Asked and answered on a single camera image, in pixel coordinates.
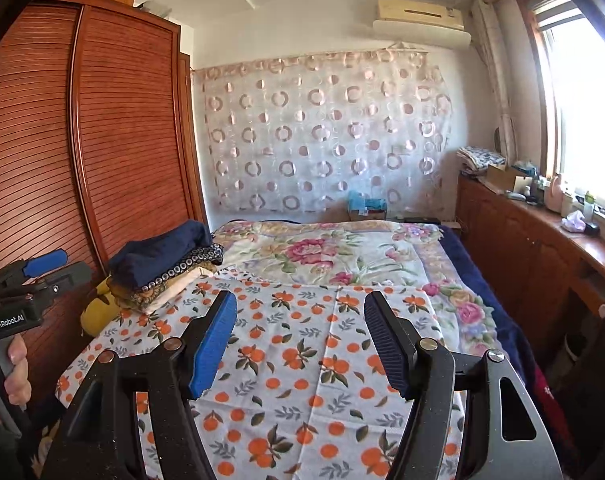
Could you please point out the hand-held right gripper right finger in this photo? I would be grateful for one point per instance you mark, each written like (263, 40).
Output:
(387, 340)

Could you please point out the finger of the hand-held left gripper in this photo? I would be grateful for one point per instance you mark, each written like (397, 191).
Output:
(67, 276)
(45, 262)

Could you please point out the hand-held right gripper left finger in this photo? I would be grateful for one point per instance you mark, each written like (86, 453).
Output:
(212, 345)

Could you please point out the navy T-shirt orange print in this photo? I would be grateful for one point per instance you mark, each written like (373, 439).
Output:
(157, 250)

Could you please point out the person's left hand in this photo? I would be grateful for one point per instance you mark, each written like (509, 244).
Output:
(18, 370)

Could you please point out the yellow plush toy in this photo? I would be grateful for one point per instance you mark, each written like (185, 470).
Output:
(100, 310)

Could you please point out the sunflower print folded cloth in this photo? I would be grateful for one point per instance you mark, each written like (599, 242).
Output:
(132, 296)

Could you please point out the cream folded cloth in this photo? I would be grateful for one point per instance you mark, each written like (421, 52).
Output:
(182, 282)

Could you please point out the orange fruit print bed sheet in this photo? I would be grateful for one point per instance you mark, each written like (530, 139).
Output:
(292, 360)

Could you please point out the dark circle-patterned folded cloth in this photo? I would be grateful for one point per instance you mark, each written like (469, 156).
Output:
(197, 255)

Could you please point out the floral rose blanket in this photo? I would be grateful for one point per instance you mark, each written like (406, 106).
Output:
(332, 255)

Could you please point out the navy blanket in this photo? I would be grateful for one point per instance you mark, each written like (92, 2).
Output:
(492, 285)

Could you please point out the blue tissue pack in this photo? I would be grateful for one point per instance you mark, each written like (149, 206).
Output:
(365, 202)

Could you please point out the wooden sideboard cabinet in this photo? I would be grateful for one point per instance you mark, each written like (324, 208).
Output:
(507, 240)

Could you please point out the cardboard box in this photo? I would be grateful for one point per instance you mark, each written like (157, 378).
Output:
(504, 177)

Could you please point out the folded patterned cloth stack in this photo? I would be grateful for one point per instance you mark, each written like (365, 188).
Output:
(480, 159)

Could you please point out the circle-patterned sheer curtain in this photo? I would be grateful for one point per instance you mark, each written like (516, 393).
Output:
(322, 135)

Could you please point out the pink bottle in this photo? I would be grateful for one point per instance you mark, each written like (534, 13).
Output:
(554, 195)

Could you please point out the white wrapped pipe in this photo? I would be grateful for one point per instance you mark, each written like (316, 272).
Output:
(492, 75)

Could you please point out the window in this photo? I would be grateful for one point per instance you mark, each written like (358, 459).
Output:
(582, 110)

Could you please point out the wall air conditioner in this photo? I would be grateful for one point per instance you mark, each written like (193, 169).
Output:
(417, 20)

